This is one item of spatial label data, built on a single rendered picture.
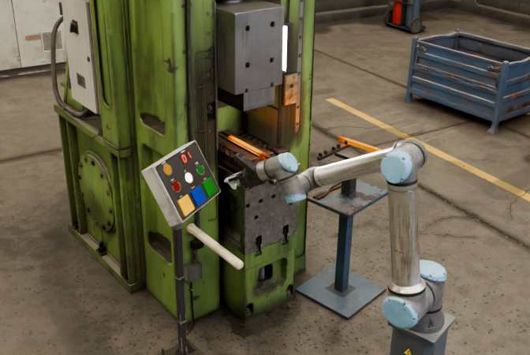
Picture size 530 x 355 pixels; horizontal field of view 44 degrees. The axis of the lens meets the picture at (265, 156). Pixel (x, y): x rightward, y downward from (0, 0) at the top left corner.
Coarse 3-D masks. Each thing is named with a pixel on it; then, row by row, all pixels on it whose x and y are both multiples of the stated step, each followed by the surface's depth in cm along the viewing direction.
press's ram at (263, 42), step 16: (256, 0) 331; (224, 16) 309; (240, 16) 304; (256, 16) 310; (272, 16) 316; (224, 32) 312; (240, 32) 307; (256, 32) 314; (272, 32) 320; (224, 48) 316; (240, 48) 310; (256, 48) 317; (272, 48) 323; (224, 64) 319; (240, 64) 314; (256, 64) 320; (272, 64) 326; (224, 80) 323; (240, 80) 317; (256, 80) 324; (272, 80) 330
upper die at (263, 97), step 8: (264, 88) 329; (272, 88) 332; (224, 96) 336; (232, 96) 330; (240, 96) 324; (248, 96) 324; (256, 96) 327; (264, 96) 330; (272, 96) 334; (232, 104) 332; (240, 104) 326; (248, 104) 326; (256, 104) 329; (264, 104) 332
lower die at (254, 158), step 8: (224, 136) 365; (240, 136) 367; (224, 144) 357; (232, 144) 357; (256, 144) 357; (232, 152) 350; (248, 152) 348; (272, 152) 348; (232, 160) 345; (256, 160) 342; (240, 168) 341
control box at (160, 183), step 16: (192, 144) 306; (160, 160) 292; (176, 160) 294; (192, 160) 303; (144, 176) 286; (160, 176) 283; (176, 176) 291; (192, 176) 300; (208, 176) 309; (160, 192) 285; (176, 192) 288; (176, 208) 285; (176, 224) 288
